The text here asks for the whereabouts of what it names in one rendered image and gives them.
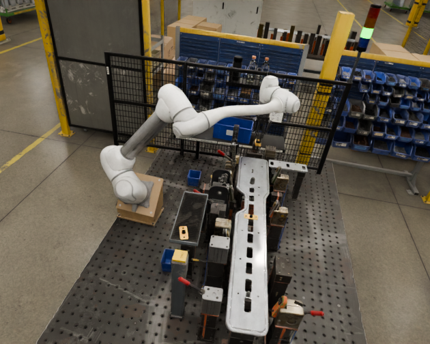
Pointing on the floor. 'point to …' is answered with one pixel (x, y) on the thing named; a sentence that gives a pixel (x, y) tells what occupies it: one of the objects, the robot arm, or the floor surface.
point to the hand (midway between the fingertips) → (259, 137)
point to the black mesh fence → (205, 99)
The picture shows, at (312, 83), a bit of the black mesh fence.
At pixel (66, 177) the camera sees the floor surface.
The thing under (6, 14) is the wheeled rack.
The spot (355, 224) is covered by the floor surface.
